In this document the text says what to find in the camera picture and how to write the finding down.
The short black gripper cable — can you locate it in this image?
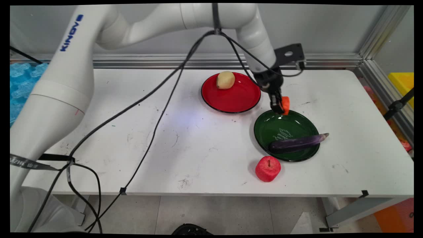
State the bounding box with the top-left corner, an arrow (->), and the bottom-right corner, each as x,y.
225,35 -> 261,88

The orange box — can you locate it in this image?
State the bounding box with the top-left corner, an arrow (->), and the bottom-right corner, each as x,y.
373,198 -> 414,233

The red toy apple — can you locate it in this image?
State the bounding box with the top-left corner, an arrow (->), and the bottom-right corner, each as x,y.
255,156 -> 282,182

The dark green round plate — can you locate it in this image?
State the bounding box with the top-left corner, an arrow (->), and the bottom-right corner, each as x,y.
253,109 -> 320,162

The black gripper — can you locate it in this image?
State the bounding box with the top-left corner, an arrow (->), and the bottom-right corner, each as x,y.
254,67 -> 287,115

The black velcro arm strap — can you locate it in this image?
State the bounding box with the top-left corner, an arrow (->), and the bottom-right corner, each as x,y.
211,3 -> 222,35

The yellow plastic bin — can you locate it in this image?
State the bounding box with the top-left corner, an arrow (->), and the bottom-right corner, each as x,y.
388,72 -> 414,109

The black round floor object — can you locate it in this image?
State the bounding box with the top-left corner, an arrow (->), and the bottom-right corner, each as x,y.
171,223 -> 213,236

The thin black table cable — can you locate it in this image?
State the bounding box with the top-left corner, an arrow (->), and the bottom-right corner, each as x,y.
84,33 -> 207,231

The black looped cable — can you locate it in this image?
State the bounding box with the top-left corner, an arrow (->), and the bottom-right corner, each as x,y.
68,162 -> 103,233

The black clamp stand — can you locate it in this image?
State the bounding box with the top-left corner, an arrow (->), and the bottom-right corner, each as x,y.
383,88 -> 414,121

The dark machinery beside table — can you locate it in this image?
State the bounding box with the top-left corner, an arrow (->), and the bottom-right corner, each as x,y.
319,197 -> 408,232

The red round plate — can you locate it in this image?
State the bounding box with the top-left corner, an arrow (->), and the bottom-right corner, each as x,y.
201,72 -> 261,114

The blue bubble wrap sheet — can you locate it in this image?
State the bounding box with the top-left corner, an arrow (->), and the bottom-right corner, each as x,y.
10,62 -> 49,128

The yellow toy potato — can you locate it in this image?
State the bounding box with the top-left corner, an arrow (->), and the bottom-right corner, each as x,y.
216,71 -> 236,90

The purple toy eggplant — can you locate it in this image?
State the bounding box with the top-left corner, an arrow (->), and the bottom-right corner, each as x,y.
268,133 -> 330,154

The black camera cable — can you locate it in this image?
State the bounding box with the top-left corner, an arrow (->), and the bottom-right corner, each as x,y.
219,31 -> 304,77

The grey printed strap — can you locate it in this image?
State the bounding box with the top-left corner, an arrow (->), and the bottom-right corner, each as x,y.
10,154 -> 75,172

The aluminium frame rail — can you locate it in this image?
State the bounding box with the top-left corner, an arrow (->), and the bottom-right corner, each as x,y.
10,53 -> 364,70

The aluminium frame corner post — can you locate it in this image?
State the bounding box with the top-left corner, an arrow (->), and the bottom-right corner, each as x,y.
354,5 -> 414,146

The black background cable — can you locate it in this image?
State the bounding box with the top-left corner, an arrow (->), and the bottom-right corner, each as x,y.
10,46 -> 43,65

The long black arm cable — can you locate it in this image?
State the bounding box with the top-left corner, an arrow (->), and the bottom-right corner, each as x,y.
27,30 -> 218,233

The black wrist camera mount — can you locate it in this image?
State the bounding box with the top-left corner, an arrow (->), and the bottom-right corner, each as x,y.
274,43 -> 306,70

